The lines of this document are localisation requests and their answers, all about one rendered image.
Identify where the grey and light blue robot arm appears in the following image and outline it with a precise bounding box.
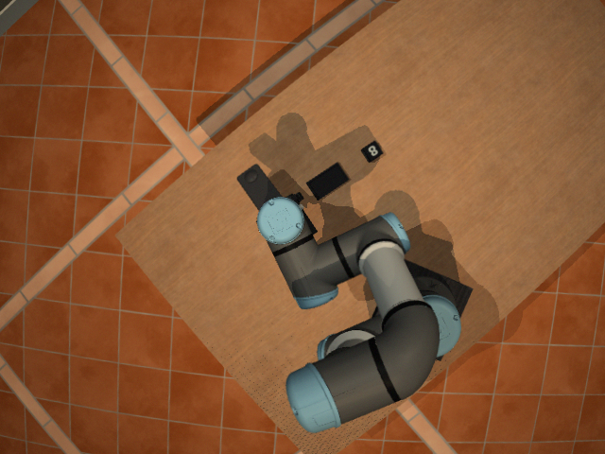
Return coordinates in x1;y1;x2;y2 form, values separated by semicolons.
237;164;461;433

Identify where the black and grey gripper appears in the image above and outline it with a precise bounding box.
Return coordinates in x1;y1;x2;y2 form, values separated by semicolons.
285;192;317;235

